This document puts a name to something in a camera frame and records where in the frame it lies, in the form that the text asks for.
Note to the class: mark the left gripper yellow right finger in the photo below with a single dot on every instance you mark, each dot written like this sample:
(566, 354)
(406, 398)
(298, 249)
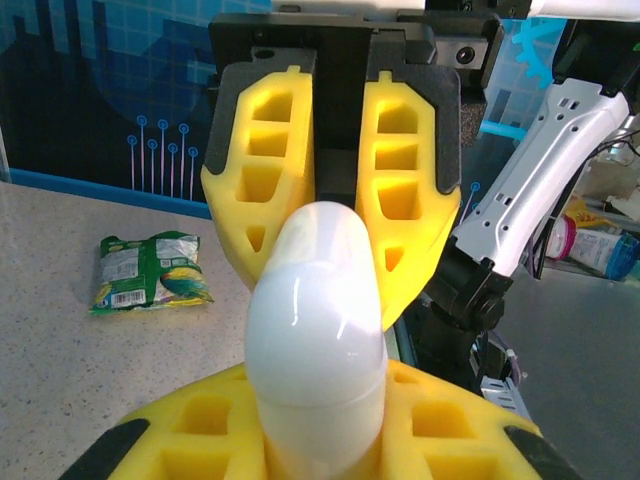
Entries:
(450, 435)

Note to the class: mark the green bird food packet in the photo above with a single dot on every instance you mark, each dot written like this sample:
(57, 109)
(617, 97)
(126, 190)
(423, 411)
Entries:
(150, 275)

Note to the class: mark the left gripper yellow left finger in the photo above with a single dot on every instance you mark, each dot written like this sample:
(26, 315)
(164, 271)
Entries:
(190, 435)

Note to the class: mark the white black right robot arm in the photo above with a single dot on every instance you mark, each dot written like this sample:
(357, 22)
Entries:
(550, 160)

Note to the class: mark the glossy white earbud case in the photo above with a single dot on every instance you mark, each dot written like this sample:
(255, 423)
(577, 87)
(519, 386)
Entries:
(315, 300)

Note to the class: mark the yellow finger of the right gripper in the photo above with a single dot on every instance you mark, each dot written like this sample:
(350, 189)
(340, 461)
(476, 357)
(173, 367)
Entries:
(300, 165)
(425, 210)

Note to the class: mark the white bottle pink cap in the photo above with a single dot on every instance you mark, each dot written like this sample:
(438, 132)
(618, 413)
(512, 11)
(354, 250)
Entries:
(600, 247)

